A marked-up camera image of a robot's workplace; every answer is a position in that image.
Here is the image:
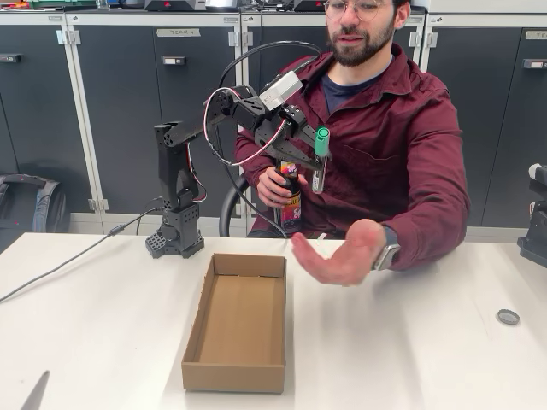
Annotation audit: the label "green capped marker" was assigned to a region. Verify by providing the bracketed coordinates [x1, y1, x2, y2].
[310, 126, 333, 196]

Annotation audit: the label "dark glass beer bottle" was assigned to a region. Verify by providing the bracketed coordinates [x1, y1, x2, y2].
[275, 160, 303, 235]

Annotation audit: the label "person's left forearm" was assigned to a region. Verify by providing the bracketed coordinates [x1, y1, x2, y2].
[382, 187, 471, 271]

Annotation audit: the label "person's right forearm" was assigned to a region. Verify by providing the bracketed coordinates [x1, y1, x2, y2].
[234, 127, 279, 189]

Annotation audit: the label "person's right hand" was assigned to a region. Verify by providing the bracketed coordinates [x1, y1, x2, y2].
[256, 165, 309, 210]

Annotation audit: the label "person's left hand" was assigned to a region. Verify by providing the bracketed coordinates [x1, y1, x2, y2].
[291, 218, 388, 288]

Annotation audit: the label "maroon shirt torso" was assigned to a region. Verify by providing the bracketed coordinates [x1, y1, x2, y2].
[234, 42, 471, 271]

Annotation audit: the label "black chair armrest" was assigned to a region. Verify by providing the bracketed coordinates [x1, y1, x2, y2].
[218, 173, 257, 238]

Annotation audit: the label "bearded man's head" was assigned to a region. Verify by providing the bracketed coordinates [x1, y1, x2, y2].
[324, 0, 411, 68]

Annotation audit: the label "round metal eyeglasses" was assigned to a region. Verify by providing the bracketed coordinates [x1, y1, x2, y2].
[323, 0, 394, 22]

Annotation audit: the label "grey smartwatch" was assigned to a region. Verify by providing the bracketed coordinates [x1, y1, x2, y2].
[370, 225, 403, 272]

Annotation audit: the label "brown cardboard box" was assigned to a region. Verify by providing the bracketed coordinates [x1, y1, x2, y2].
[181, 252, 287, 395]

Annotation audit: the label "green flat box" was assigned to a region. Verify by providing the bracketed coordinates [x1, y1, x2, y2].
[26, 0, 98, 10]

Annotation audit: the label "grey black backpack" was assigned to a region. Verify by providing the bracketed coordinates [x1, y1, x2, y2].
[0, 173, 72, 253]

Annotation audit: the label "metal bottle cap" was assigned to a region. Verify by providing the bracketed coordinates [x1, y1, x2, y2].
[495, 307, 521, 326]

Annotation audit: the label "grey blurry pointed object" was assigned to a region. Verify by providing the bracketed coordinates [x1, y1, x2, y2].
[20, 369, 51, 410]

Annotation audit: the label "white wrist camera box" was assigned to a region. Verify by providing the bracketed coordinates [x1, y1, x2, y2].
[259, 70, 305, 111]

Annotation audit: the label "red white servo wires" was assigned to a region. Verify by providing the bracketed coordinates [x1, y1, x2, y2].
[186, 85, 300, 202]

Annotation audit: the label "thick black camera cable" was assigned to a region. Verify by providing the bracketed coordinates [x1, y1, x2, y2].
[211, 40, 324, 239]

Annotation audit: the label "dark cable with connector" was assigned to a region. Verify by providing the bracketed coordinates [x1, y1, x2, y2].
[0, 196, 166, 303]

